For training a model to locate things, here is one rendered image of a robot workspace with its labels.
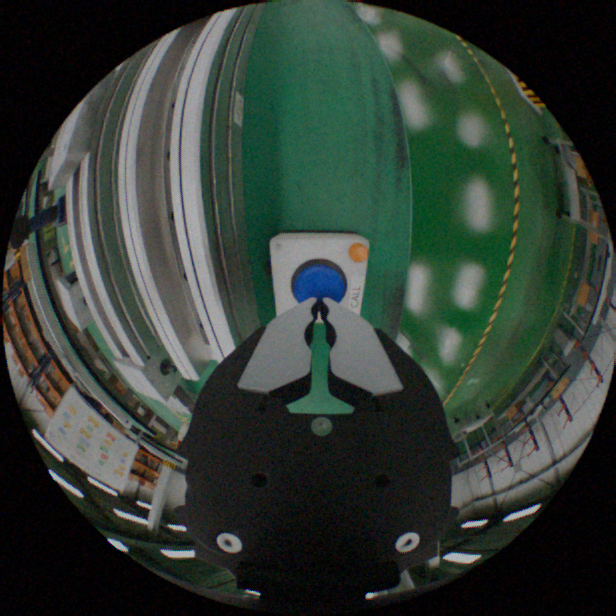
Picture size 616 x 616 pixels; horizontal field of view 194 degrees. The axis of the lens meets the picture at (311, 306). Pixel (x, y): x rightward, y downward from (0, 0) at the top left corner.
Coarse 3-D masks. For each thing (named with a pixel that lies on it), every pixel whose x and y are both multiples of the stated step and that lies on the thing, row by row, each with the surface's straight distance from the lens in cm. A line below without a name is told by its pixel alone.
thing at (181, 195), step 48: (192, 48) 30; (240, 48) 29; (144, 96) 24; (192, 96) 18; (240, 96) 24; (144, 144) 22; (192, 144) 15; (240, 144) 22; (144, 192) 20; (192, 192) 14; (240, 192) 20; (144, 240) 19; (192, 240) 15; (240, 240) 19; (144, 288) 21; (192, 288) 16; (240, 288) 19; (192, 336) 24; (240, 336) 20
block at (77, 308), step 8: (72, 272) 54; (64, 280) 51; (72, 280) 54; (64, 288) 48; (72, 288) 46; (80, 288) 47; (64, 296) 52; (72, 296) 47; (80, 296) 48; (64, 304) 56; (72, 304) 48; (80, 304) 49; (72, 312) 50; (80, 312) 49; (88, 312) 51; (72, 320) 55; (80, 320) 50; (88, 320) 51; (80, 328) 51
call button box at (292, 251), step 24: (288, 240) 14; (312, 240) 14; (336, 240) 14; (360, 240) 15; (288, 264) 15; (312, 264) 14; (336, 264) 14; (360, 264) 15; (288, 288) 15; (360, 288) 16
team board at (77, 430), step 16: (112, 368) 336; (64, 400) 315; (80, 400) 320; (64, 416) 320; (80, 416) 325; (96, 416) 332; (48, 432) 325; (64, 432) 326; (80, 432) 331; (96, 432) 338; (112, 432) 349; (64, 448) 334; (80, 448) 338; (96, 448) 346; (112, 448) 356; (128, 448) 370; (80, 464) 348; (96, 464) 354; (112, 464) 365; (128, 464) 379; (112, 480) 375
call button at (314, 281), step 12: (300, 276) 14; (312, 276) 13; (324, 276) 13; (336, 276) 14; (300, 288) 14; (312, 288) 14; (324, 288) 14; (336, 288) 14; (300, 300) 14; (336, 300) 14
